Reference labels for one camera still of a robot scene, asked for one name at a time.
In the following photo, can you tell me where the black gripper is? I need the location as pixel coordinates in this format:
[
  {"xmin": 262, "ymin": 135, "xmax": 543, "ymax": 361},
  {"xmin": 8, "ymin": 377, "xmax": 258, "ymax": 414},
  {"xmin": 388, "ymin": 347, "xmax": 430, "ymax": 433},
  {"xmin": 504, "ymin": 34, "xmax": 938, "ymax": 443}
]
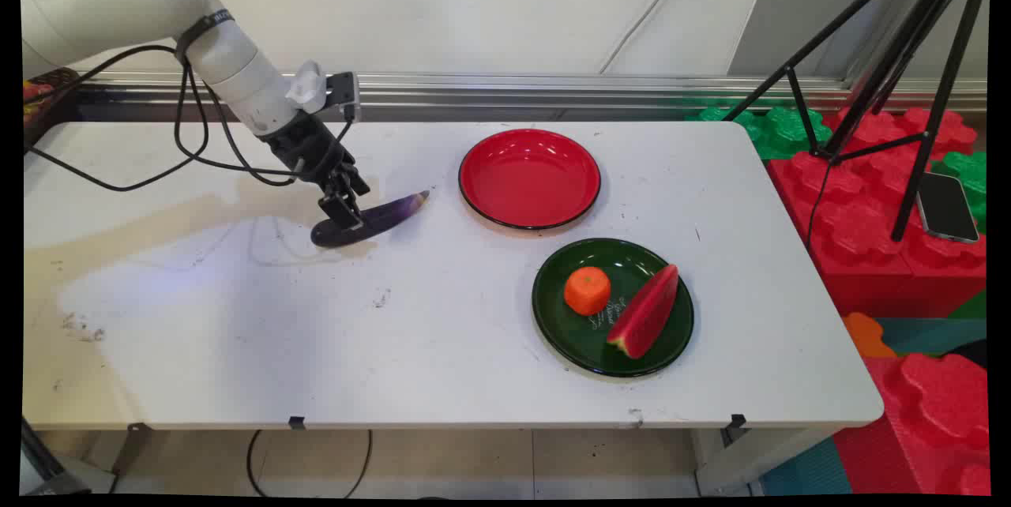
[{"xmin": 261, "ymin": 113, "xmax": 371, "ymax": 231}]

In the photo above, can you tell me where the orange toy tangerine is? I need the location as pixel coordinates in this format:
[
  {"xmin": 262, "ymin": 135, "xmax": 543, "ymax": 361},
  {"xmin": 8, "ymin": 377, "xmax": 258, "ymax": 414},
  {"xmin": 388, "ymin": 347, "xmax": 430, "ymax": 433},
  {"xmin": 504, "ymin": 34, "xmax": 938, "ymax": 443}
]
[{"xmin": 563, "ymin": 265, "xmax": 612, "ymax": 317}]

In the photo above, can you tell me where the purple toy eggplant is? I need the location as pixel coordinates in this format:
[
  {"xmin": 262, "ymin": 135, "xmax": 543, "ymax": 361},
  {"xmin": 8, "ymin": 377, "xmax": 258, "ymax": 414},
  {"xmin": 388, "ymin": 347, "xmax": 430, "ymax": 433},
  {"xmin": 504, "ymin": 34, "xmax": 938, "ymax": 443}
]
[{"xmin": 310, "ymin": 190, "xmax": 432, "ymax": 248}]

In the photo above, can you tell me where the red plate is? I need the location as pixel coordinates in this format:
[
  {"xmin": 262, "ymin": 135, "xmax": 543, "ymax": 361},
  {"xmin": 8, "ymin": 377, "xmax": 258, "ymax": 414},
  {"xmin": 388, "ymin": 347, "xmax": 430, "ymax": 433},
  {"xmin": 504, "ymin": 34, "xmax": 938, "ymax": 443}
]
[{"xmin": 458, "ymin": 128, "xmax": 603, "ymax": 231}]

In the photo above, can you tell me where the green plate with white script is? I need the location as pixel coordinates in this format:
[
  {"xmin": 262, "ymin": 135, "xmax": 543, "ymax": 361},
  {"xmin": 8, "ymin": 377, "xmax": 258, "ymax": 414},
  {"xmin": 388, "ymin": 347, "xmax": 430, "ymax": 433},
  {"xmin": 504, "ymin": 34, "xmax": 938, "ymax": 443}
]
[{"xmin": 531, "ymin": 237, "xmax": 696, "ymax": 378}]

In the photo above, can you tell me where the toy watermelon slice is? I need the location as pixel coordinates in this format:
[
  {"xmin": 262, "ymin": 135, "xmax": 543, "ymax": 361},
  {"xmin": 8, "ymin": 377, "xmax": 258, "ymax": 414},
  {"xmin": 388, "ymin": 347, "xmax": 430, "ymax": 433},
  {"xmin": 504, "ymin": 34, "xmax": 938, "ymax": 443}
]
[{"xmin": 606, "ymin": 263, "xmax": 681, "ymax": 360}]

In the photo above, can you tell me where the colourful basket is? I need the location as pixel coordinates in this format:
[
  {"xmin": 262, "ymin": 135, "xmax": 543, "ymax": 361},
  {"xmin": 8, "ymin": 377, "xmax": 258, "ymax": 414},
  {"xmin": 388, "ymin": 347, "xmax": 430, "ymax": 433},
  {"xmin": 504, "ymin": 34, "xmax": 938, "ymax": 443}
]
[{"xmin": 23, "ymin": 68, "xmax": 81, "ymax": 146}]

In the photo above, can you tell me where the white table leg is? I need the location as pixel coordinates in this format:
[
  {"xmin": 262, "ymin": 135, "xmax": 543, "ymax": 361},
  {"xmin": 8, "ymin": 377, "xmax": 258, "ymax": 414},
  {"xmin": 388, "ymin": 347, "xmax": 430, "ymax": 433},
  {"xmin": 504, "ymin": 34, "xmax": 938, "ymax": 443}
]
[{"xmin": 693, "ymin": 423, "xmax": 840, "ymax": 497}]

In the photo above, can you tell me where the orange foam piece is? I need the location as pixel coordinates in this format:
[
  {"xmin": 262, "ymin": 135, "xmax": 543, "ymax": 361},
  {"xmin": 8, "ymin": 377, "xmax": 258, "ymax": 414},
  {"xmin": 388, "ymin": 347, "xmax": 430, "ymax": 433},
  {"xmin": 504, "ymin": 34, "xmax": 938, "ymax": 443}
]
[{"xmin": 840, "ymin": 311, "xmax": 898, "ymax": 359}]

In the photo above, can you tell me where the black smartphone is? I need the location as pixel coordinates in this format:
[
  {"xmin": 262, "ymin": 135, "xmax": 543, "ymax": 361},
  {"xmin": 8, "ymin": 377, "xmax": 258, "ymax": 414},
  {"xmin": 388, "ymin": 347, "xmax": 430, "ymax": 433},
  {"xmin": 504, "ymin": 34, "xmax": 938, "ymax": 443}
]
[{"xmin": 915, "ymin": 171, "xmax": 981, "ymax": 244}]

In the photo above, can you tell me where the black tripod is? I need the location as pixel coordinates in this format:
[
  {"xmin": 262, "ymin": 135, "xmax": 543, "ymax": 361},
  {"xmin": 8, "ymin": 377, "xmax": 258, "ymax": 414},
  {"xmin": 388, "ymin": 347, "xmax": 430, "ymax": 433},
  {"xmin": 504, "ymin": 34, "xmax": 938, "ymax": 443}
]
[{"xmin": 722, "ymin": 0, "xmax": 993, "ymax": 244}]

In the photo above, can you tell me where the teal foam mat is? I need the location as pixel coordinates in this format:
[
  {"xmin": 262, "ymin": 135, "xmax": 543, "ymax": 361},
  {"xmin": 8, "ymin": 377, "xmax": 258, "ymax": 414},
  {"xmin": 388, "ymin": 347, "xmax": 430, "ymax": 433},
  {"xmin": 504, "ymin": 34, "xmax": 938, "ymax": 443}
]
[{"xmin": 872, "ymin": 317, "xmax": 988, "ymax": 359}]

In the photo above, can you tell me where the low red foam block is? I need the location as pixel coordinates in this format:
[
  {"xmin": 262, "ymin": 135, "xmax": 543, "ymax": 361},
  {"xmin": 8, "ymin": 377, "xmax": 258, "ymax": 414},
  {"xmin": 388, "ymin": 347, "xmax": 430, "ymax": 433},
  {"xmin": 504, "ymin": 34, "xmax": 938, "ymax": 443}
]
[{"xmin": 832, "ymin": 352, "xmax": 992, "ymax": 497}]

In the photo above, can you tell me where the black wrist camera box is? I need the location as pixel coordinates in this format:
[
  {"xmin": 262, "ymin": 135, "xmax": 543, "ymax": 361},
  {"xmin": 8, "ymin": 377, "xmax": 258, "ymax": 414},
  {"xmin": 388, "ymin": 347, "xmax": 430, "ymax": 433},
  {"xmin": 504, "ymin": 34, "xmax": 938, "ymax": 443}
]
[{"xmin": 326, "ymin": 72, "xmax": 362, "ymax": 122}]

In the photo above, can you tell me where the looped black gripper cable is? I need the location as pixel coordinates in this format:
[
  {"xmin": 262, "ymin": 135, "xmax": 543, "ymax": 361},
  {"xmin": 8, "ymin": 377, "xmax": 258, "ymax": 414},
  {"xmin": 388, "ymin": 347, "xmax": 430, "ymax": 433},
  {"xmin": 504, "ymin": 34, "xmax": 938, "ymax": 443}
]
[{"xmin": 173, "ymin": 63, "xmax": 358, "ymax": 187}]

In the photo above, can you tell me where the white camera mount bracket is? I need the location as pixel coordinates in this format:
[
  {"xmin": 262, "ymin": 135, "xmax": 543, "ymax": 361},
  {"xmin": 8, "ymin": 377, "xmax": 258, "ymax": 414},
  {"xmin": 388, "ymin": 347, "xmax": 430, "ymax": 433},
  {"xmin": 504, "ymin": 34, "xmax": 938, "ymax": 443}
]
[{"xmin": 285, "ymin": 60, "xmax": 328, "ymax": 114}]

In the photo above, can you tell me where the black velcro strap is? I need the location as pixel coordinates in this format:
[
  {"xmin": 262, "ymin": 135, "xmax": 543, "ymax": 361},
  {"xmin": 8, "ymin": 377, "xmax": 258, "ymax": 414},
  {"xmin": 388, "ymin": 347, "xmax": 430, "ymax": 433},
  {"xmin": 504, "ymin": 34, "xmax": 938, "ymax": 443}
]
[{"xmin": 174, "ymin": 9, "xmax": 236, "ymax": 66}]

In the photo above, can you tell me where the long black cable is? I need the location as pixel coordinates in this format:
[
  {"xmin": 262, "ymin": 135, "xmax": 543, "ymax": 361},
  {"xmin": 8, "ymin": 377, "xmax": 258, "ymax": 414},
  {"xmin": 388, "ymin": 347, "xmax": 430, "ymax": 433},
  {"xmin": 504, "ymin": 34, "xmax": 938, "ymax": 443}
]
[{"xmin": 24, "ymin": 44, "xmax": 211, "ymax": 193}]

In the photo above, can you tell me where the black floor cable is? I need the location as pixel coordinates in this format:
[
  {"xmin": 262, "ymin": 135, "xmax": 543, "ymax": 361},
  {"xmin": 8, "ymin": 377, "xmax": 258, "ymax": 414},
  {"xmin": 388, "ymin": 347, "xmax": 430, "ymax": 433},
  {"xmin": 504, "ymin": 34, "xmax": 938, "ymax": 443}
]
[{"xmin": 246, "ymin": 429, "xmax": 374, "ymax": 499}]

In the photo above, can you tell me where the metal table bracket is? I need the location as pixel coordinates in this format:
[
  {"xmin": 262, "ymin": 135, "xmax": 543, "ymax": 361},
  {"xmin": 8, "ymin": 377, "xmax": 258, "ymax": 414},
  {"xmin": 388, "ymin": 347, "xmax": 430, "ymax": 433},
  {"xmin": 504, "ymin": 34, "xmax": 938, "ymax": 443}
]
[{"xmin": 111, "ymin": 422, "xmax": 154, "ymax": 484}]

